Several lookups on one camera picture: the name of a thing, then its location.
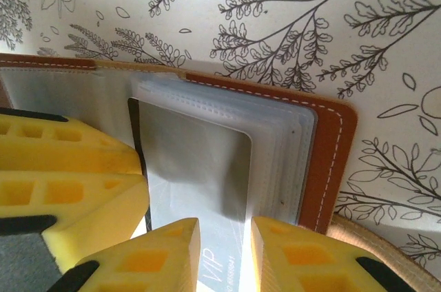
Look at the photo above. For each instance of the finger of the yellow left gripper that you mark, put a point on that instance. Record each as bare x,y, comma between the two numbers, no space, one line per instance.
96,209
69,151

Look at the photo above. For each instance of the floral printed table cover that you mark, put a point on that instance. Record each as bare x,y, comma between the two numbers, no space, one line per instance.
310,13

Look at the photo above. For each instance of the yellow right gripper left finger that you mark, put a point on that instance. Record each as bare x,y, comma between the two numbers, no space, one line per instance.
148,264

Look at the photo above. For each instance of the silver VIP card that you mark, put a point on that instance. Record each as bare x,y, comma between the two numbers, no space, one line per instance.
193,154

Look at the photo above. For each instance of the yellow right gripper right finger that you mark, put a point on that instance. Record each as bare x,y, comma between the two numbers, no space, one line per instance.
303,264

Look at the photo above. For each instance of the brown leather card holder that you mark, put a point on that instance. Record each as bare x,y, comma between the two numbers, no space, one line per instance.
327,154

